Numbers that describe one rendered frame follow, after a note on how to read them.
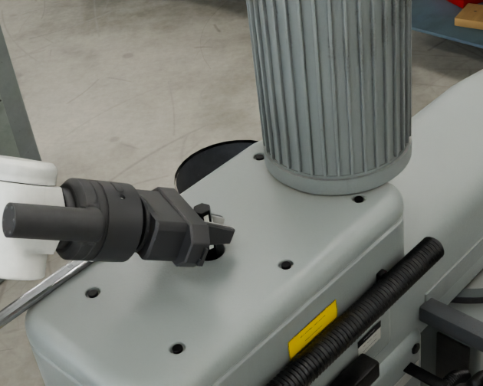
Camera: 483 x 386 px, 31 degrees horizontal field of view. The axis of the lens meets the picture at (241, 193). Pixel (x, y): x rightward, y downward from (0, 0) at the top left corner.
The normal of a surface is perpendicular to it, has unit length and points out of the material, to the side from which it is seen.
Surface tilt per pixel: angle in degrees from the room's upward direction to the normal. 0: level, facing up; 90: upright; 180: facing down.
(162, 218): 30
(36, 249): 71
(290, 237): 0
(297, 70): 90
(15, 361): 0
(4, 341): 0
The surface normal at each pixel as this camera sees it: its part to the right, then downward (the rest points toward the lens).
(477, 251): 0.72, 0.34
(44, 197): 0.58, 0.11
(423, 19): -0.11, -0.80
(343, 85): 0.08, 0.58
